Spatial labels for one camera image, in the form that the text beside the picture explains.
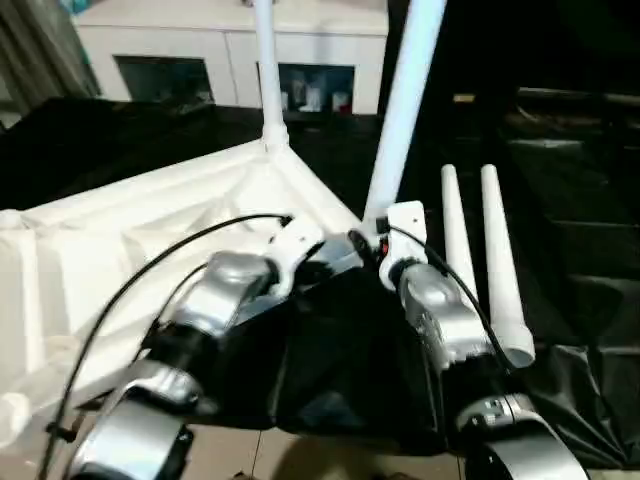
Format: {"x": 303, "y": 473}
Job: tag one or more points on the white plastic table leg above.
{"x": 400, "y": 110}
{"x": 503, "y": 260}
{"x": 270, "y": 80}
{"x": 457, "y": 220}

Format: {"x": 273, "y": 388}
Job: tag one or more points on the white plastic table top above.
{"x": 100, "y": 240}

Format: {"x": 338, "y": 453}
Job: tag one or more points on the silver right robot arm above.
{"x": 450, "y": 330}

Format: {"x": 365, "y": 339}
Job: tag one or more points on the small yellow tag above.
{"x": 463, "y": 98}

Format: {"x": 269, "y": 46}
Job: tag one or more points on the black plastic mat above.
{"x": 570, "y": 250}

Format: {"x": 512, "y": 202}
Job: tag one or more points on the white cabinet with glass doors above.
{"x": 180, "y": 35}

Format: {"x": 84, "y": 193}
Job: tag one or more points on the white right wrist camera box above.
{"x": 400, "y": 228}

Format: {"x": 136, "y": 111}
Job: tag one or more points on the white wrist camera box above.
{"x": 400, "y": 228}
{"x": 295, "y": 245}

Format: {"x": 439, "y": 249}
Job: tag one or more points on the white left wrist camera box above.
{"x": 295, "y": 245}

